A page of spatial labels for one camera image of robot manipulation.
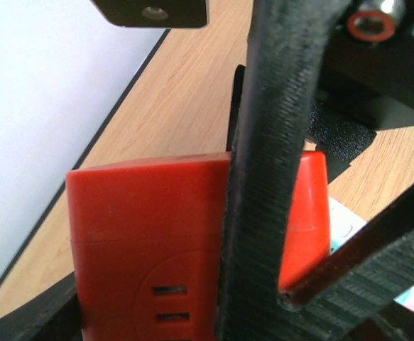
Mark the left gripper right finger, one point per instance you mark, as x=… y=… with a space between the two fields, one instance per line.
x=352 y=292

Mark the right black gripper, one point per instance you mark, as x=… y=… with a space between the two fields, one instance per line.
x=366 y=83

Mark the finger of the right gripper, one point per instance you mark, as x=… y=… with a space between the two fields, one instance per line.
x=286 y=43

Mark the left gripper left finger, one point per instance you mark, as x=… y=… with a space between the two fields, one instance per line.
x=52 y=315

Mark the white power strip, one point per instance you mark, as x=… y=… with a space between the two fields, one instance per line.
x=344 y=224

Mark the red cube adapter plug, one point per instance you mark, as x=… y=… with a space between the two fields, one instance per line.
x=146 y=237

